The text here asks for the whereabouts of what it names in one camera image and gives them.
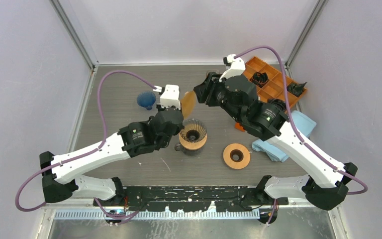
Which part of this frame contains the dark folded item front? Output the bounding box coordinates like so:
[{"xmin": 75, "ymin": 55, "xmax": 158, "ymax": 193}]
[{"xmin": 268, "ymin": 98, "xmax": 287, "ymax": 111}]

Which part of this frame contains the blue glass dripper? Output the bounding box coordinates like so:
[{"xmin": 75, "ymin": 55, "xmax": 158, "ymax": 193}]
[{"xmin": 136, "ymin": 91, "xmax": 156, "ymax": 111}]

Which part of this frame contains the white slotted cable duct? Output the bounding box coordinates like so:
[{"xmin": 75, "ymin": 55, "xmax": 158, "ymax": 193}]
[{"xmin": 54, "ymin": 209, "xmax": 260, "ymax": 220}]

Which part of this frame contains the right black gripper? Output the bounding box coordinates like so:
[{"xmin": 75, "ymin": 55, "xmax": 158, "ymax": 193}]
[{"xmin": 193, "ymin": 72, "xmax": 243, "ymax": 123}]

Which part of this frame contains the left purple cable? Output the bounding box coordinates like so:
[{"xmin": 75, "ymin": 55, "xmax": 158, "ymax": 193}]
[{"xmin": 15, "ymin": 70, "xmax": 164, "ymax": 226}]

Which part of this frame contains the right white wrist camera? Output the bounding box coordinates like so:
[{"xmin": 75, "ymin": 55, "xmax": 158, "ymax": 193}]
[{"xmin": 220, "ymin": 54, "xmax": 246, "ymax": 80}]

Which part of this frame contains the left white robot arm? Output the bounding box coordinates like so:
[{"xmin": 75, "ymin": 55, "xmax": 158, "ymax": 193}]
[{"xmin": 39, "ymin": 107, "xmax": 184, "ymax": 206}]

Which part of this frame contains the grey glass coffee server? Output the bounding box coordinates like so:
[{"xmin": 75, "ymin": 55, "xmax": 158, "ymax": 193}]
[{"xmin": 174, "ymin": 143, "xmax": 203, "ymax": 156}]

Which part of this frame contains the brown paper coffee filter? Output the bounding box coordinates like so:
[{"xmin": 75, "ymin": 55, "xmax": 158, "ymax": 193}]
[{"xmin": 180, "ymin": 91, "xmax": 196, "ymax": 119}]

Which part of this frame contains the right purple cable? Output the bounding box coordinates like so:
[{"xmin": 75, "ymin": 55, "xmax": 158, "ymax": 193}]
[{"xmin": 234, "ymin": 45, "xmax": 369, "ymax": 228}]

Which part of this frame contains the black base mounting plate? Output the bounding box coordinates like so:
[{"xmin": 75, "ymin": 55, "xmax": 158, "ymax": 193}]
[{"xmin": 99, "ymin": 186, "xmax": 274, "ymax": 213}]

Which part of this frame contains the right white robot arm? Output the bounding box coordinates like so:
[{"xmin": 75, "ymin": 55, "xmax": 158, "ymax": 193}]
[{"xmin": 193, "ymin": 73, "xmax": 358, "ymax": 210}]

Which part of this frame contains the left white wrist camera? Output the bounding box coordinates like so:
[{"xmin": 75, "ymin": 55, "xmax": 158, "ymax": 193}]
[{"xmin": 153, "ymin": 84, "xmax": 181, "ymax": 110}]

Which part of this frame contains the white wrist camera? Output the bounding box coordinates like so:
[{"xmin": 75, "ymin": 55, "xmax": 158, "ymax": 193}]
[
  {"xmin": 220, "ymin": 54, "xmax": 246, "ymax": 80},
  {"xmin": 153, "ymin": 84, "xmax": 181, "ymax": 110}
]

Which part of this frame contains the orange compartment tray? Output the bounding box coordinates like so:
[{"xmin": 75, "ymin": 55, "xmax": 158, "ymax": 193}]
[{"xmin": 243, "ymin": 56, "xmax": 308, "ymax": 110}]

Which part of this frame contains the purple cable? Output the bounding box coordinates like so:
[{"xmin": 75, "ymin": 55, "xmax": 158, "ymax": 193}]
[
  {"xmin": 15, "ymin": 70, "xmax": 164, "ymax": 226},
  {"xmin": 234, "ymin": 45, "xmax": 369, "ymax": 228}
]

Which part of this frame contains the dark folded item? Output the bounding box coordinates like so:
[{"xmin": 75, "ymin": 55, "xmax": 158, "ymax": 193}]
[
  {"xmin": 268, "ymin": 98, "xmax": 287, "ymax": 111},
  {"xmin": 250, "ymin": 72, "xmax": 269, "ymax": 88},
  {"xmin": 286, "ymin": 82, "xmax": 307, "ymax": 97}
]

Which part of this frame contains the dark folded item right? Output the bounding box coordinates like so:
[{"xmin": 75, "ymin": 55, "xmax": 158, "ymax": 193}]
[{"xmin": 286, "ymin": 82, "xmax": 307, "ymax": 97}]

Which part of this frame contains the light blue cloth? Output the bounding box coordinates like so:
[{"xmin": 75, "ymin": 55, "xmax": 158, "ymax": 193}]
[{"xmin": 251, "ymin": 111, "xmax": 317, "ymax": 162}]

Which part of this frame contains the wooden dripper ring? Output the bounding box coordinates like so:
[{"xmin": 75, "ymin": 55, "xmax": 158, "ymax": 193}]
[
  {"xmin": 178, "ymin": 131, "xmax": 208, "ymax": 151},
  {"xmin": 223, "ymin": 143, "xmax": 251, "ymax": 170}
]

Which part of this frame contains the orange coffee filter box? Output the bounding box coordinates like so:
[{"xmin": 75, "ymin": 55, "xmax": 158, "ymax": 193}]
[{"xmin": 234, "ymin": 122, "xmax": 245, "ymax": 132}]

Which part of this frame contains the dark folded item back middle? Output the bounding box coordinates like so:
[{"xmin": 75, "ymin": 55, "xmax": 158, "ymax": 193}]
[{"xmin": 250, "ymin": 72, "xmax": 269, "ymax": 88}]

